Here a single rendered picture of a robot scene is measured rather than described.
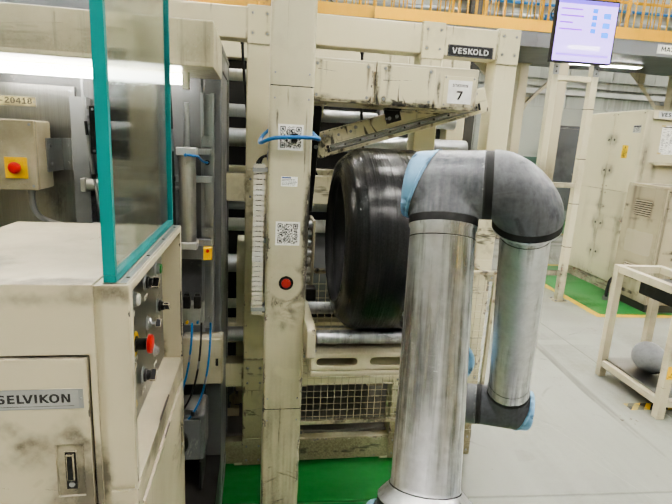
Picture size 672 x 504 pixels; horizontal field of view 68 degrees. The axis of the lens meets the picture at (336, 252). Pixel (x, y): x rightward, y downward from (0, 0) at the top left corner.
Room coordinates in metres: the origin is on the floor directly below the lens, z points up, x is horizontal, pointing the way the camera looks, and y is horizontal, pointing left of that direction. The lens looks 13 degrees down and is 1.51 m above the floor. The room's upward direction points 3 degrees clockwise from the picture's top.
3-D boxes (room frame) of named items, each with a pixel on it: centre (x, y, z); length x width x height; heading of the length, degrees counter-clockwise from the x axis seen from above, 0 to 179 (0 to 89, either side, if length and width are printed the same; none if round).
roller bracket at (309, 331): (1.60, 0.09, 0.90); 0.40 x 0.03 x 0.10; 9
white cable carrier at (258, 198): (1.52, 0.24, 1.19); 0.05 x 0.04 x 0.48; 9
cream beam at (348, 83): (1.94, -0.16, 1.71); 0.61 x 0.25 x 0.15; 99
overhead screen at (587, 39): (4.90, -2.16, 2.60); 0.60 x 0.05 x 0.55; 97
